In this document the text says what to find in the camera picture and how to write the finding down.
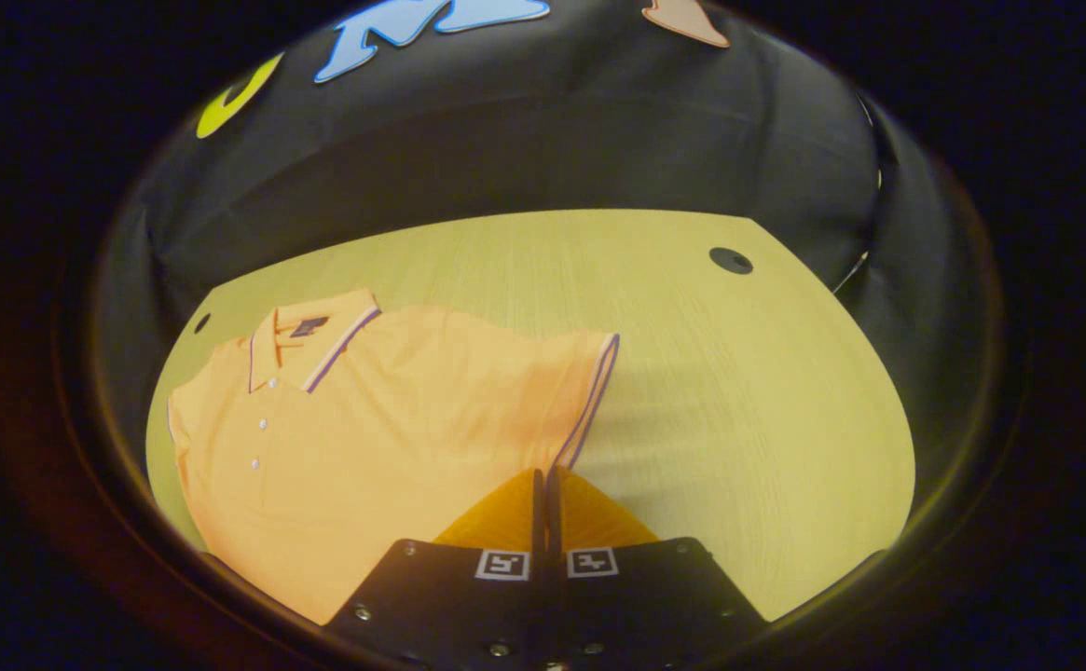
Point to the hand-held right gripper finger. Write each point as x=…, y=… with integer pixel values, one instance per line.
x=538, y=559
x=555, y=559

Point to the black backdrop cloth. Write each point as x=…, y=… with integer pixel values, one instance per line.
x=598, y=140

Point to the orange T-shirt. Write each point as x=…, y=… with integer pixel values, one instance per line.
x=393, y=429

